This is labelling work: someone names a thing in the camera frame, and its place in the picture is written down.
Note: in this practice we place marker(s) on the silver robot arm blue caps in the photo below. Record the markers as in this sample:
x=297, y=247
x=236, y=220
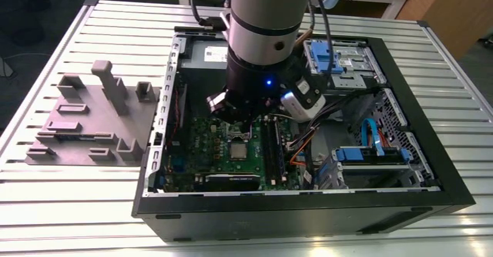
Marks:
x=265, y=14

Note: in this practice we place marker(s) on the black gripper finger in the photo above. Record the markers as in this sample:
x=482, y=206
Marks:
x=217, y=104

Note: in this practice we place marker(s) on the wooden cabinet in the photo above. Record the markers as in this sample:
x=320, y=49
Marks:
x=454, y=14

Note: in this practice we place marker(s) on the green motherboard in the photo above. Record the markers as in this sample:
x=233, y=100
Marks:
x=205, y=153

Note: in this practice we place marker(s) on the grey power supply unit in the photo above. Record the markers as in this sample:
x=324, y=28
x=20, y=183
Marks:
x=200, y=89

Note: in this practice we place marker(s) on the grey wrist camera black bracket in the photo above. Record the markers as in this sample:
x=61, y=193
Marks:
x=225, y=26

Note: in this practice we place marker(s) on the hard disk in blue carrier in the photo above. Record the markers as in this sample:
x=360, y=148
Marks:
x=352, y=154

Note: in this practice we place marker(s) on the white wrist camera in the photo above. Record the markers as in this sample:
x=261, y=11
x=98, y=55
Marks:
x=304, y=107

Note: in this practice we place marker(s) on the small blue drive latch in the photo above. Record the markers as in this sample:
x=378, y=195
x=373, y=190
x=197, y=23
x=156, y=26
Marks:
x=334, y=67

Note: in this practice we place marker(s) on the large blue drive latch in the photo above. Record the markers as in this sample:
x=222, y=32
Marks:
x=320, y=52

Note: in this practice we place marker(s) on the black open PC case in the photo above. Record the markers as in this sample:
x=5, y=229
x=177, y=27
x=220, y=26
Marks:
x=269, y=219

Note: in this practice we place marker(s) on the grey metal drive cage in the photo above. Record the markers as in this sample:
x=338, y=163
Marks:
x=354, y=81

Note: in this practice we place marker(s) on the silver topped CPU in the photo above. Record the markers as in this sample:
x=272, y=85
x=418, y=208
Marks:
x=238, y=150

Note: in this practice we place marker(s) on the grey metal disk bay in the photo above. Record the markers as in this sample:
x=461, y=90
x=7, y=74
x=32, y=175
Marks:
x=377, y=170

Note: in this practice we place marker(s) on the black RAM slot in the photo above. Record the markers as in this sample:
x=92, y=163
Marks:
x=269, y=150
x=280, y=150

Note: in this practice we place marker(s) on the grey plastic parts rack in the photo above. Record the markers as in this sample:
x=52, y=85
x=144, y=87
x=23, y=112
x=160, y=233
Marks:
x=92, y=124

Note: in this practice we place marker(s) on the CPU socket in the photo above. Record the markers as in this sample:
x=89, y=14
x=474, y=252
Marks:
x=229, y=158

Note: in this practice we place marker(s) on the black graphics card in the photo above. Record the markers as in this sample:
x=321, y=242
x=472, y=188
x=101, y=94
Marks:
x=230, y=180

